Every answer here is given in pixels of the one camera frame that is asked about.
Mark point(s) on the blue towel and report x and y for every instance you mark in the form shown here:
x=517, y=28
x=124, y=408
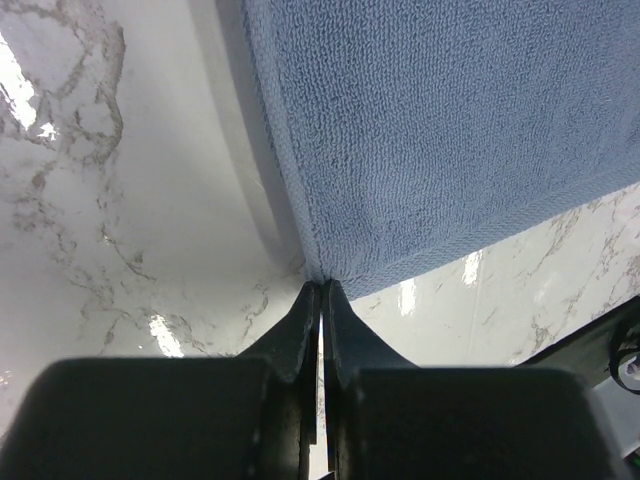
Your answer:
x=412, y=133

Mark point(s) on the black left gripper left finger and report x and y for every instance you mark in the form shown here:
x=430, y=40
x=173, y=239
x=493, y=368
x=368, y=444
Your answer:
x=248, y=416

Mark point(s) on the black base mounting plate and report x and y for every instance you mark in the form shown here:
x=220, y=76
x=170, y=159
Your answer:
x=597, y=351

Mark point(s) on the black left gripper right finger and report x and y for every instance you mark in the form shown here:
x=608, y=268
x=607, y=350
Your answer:
x=387, y=418

